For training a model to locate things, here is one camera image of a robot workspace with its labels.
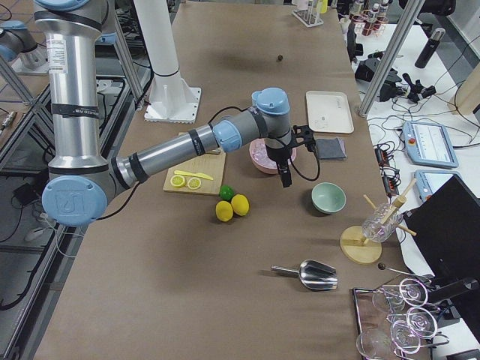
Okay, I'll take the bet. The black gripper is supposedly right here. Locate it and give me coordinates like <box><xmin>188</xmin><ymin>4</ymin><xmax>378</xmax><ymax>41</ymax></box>
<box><xmin>265</xmin><ymin>138</ymin><xmax>293</xmax><ymax>188</ymax></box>

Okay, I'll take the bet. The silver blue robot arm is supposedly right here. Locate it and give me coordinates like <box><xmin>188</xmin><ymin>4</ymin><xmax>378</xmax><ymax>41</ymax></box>
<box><xmin>34</xmin><ymin>1</ymin><xmax>299</xmax><ymax>227</ymax></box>

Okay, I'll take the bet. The wooden cup stand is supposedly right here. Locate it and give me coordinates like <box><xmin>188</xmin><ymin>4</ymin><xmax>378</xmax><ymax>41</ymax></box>
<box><xmin>340</xmin><ymin>179</ymin><xmax>416</xmax><ymax>265</ymax></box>

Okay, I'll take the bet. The pink bowl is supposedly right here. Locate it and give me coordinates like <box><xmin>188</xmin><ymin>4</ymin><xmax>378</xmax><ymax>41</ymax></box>
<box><xmin>249</xmin><ymin>139</ymin><xmax>278</xmax><ymax>175</ymax></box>

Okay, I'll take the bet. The mint green bowl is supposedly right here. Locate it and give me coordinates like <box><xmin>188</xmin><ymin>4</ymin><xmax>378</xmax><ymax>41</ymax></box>
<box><xmin>311</xmin><ymin>182</ymin><xmax>347</xmax><ymax>215</ymax></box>

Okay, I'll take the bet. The grey folded cloth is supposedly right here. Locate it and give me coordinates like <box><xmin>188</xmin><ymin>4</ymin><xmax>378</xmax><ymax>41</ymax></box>
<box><xmin>316</xmin><ymin>137</ymin><xmax>347</xmax><ymax>161</ymax></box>

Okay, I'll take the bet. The yellow lemon right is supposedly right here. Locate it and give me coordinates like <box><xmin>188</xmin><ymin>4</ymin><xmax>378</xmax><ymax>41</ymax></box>
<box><xmin>230</xmin><ymin>194</ymin><xmax>250</xmax><ymax>216</ymax></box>

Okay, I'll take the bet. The yellow lemon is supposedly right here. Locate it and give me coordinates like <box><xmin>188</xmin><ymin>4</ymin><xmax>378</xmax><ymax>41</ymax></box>
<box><xmin>215</xmin><ymin>200</ymin><xmax>233</xmax><ymax>222</ymax></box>
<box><xmin>230</xmin><ymin>194</ymin><xmax>250</xmax><ymax>216</ymax></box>

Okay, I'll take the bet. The green lime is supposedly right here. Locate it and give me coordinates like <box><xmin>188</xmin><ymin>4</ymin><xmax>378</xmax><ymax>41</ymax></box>
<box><xmin>219</xmin><ymin>184</ymin><xmax>236</xmax><ymax>202</ymax></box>

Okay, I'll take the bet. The yellow lemon left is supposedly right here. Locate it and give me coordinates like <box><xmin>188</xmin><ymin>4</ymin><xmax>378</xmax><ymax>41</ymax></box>
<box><xmin>215</xmin><ymin>200</ymin><xmax>233</xmax><ymax>222</ymax></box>

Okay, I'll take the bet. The wooden cutting board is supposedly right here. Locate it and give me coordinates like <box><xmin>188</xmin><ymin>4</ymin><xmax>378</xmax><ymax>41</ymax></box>
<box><xmin>163</xmin><ymin>148</ymin><xmax>226</xmax><ymax>196</ymax></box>

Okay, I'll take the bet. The cream rabbit tray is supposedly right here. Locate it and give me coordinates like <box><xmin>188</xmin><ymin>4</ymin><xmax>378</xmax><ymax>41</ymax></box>
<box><xmin>306</xmin><ymin>90</ymin><xmax>354</xmax><ymax>134</ymax></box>

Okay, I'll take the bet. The yellow plastic knife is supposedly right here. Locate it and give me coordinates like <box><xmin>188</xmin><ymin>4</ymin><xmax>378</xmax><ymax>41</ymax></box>
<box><xmin>173</xmin><ymin>169</ymin><xmax>214</xmax><ymax>181</ymax></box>

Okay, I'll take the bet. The lemon half inner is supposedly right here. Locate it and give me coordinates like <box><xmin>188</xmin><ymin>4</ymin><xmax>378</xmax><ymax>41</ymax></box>
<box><xmin>187</xmin><ymin>177</ymin><xmax>202</xmax><ymax>190</ymax></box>

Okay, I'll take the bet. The metal scoop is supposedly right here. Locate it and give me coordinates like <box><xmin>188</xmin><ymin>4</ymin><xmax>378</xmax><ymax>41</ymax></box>
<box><xmin>270</xmin><ymin>259</ymin><xmax>338</xmax><ymax>291</ymax></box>

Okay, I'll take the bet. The lemon half near edge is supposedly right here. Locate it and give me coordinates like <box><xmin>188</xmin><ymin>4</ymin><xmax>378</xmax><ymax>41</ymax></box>
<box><xmin>169</xmin><ymin>174</ymin><xmax>187</xmax><ymax>188</ymax></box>

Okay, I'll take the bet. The clear glass on stand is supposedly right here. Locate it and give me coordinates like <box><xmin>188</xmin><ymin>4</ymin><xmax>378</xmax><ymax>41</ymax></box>
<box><xmin>361</xmin><ymin>203</ymin><xmax>402</xmax><ymax>243</ymax></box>

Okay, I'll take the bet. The blue teach pendant lower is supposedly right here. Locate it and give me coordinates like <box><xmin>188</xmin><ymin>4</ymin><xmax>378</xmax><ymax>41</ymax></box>
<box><xmin>413</xmin><ymin>169</ymin><xmax>461</xmax><ymax>203</ymax></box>

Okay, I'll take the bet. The blue teach pendant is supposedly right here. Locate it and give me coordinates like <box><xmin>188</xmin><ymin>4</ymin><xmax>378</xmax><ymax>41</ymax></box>
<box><xmin>413</xmin><ymin>169</ymin><xmax>461</xmax><ymax>203</ymax></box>
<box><xmin>402</xmin><ymin>121</ymin><xmax>459</xmax><ymax>169</ymax></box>

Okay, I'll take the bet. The blue teach pendant upper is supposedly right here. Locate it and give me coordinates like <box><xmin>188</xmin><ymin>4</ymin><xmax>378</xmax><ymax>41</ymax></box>
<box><xmin>402</xmin><ymin>121</ymin><xmax>459</xmax><ymax>169</ymax></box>

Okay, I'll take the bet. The white tube rack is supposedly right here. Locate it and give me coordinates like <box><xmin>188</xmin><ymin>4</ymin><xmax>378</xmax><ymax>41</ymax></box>
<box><xmin>292</xmin><ymin>0</ymin><xmax>324</xmax><ymax>28</ymax></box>

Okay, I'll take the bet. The metal glass tray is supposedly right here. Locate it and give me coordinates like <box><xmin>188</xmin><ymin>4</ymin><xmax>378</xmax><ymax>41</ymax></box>
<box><xmin>350</xmin><ymin>286</ymin><xmax>398</xmax><ymax>360</ymax></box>

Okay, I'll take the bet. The black laptop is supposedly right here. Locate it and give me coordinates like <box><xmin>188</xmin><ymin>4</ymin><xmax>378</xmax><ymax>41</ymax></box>
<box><xmin>405</xmin><ymin>175</ymin><xmax>479</xmax><ymax>280</ymax></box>

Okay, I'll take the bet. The wine glass top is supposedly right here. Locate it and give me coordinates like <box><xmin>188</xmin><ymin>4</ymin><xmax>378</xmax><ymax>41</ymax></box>
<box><xmin>372</xmin><ymin>278</ymin><xmax>428</xmax><ymax>314</ymax></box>

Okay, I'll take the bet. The wine glass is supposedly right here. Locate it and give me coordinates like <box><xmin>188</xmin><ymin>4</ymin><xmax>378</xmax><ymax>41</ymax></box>
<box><xmin>355</xmin><ymin>320</ymin><xmax>421</xmax><ymax>359</ymax></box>
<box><xmin>387</xmin><ymin>307</ymin><xmax>438</xmax><ymax>339</ymax></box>
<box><xmin>372</xmin><ymin>278</ymin><xmax>428</xmax><ymax>314</ymax></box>

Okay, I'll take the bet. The wine glass bottom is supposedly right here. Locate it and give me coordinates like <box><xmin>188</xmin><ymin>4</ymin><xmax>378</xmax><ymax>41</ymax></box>
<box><xmin>355</xmin><ymin>320</ymin><xmax>421</xmax><ymax>359</ymax></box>

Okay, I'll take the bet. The black thermos bottle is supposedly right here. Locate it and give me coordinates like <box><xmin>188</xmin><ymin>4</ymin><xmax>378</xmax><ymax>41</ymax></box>
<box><xmin>414</xmin><ymin>27</ymin><xmax>446</xmax><ymax>68</ymax></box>

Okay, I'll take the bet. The wine glass middle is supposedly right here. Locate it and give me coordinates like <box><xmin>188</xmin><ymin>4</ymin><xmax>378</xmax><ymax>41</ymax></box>
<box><xmin>387</xmin><ymin>307</ymin><xmax>438</xmax><ymax>339</ymax></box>

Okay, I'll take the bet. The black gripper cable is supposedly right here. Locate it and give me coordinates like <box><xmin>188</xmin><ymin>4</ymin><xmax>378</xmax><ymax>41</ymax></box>
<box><xmin>288</xmin><ymin>142</ymin><xmax>322</xmax><ymax>182</ymax></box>

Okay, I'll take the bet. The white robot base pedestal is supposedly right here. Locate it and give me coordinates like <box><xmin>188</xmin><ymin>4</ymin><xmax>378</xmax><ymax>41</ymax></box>
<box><xmin>134</xmin><ymin>0</ymin><xmax>202</xmax><ymax>124</ymax></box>

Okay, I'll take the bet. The copper wire bottle rack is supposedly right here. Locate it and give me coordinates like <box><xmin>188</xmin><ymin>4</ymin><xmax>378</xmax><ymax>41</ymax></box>
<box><xmin>351</xmin><ymin>10</ymin><xmax>389</xmax><ymax>37</ymax></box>

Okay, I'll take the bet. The aluminium frame post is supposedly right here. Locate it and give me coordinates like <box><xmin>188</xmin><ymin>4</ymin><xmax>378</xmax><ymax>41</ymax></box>
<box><xmin>358</xmin><ymin>0</ymin><xmax>425</xmax><ymax>119</ymax></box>

